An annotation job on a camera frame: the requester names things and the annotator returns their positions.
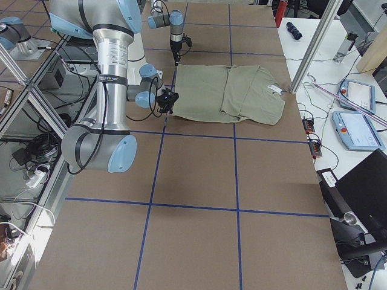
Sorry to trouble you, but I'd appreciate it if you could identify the clear water bottle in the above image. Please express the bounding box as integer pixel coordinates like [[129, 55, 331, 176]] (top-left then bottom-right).
[[333, 31, 358, 63]]

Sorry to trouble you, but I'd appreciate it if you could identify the far blue teach pendant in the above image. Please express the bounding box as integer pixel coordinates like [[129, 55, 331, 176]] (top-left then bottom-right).
[[338, 79, 376, 113]]

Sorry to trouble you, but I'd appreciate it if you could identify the aluminium frame post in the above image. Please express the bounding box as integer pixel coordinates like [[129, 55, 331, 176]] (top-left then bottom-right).
[[289, 0, 343, 94]]

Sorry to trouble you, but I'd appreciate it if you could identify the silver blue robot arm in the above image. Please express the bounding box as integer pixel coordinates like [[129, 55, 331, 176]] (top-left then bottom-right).
[[49, 1, 179, 175], [148, 1, 184, 66]]

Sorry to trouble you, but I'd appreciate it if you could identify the white power adapter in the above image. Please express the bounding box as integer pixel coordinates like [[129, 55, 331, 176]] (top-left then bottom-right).
[[25, 169, 48, 188]]

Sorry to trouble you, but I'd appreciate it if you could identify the blue teach pendant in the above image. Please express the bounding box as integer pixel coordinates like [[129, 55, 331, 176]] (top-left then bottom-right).
[[338, 79, 376, 113], [332, 111, 385, 151]]

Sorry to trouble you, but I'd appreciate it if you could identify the folded dark blue umbrella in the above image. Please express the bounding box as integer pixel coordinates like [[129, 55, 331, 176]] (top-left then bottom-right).
[[286, 22, 302, 40]]

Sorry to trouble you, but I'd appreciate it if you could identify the silver reacher grabber stick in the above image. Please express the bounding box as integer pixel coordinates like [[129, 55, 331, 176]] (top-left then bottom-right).
[[307, 73, 387, 127]]

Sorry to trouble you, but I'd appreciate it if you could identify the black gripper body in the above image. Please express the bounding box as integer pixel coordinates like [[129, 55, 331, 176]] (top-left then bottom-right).
[[170, 40, 183, 60], [155, 88, 179, 112]]

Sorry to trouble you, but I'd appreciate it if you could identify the olive green long-sleeve shirt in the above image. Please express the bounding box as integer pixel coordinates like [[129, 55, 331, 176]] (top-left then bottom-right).
[[173, 65, 285, 125]]

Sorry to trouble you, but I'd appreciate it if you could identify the white Miniso hang tag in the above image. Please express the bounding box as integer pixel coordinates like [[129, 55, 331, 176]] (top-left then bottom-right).
[[268, 85, 282, 93]]

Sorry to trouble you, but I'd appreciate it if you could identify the orange black electronics module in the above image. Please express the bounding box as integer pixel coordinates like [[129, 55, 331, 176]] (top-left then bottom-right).
[[302, 118, 315, 134]]

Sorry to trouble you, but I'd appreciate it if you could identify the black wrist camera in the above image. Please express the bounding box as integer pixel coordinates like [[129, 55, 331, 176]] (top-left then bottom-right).
[[182, 34, 192, 48]]

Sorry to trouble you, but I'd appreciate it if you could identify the red cylinder tube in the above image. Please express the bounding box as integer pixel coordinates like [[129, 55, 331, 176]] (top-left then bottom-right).
[[275, 0, 287, 28]]

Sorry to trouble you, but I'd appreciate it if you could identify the near blue teach pendant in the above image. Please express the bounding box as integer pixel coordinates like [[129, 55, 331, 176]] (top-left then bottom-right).
[[332, 111, 385, 151]]

